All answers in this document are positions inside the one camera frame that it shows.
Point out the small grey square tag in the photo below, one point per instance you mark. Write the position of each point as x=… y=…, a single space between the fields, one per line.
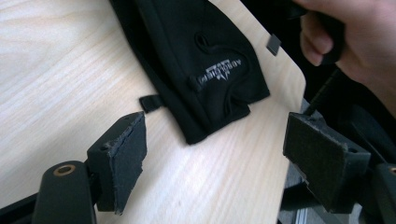
x=273 y=44

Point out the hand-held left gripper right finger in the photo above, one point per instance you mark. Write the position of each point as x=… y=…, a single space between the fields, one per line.
x=323 y=161

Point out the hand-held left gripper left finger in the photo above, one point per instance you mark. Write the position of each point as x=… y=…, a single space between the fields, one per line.
x=124 y=161

